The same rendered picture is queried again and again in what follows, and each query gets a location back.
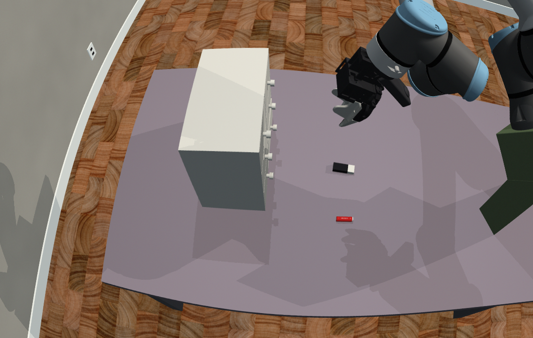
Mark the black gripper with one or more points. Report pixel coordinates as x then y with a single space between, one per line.
358 86

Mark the white drawer with knob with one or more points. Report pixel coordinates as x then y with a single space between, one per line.
263 133
267 83

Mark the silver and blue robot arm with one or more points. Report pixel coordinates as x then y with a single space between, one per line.
416 40

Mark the red aa battery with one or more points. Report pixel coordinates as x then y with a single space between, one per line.
344 219

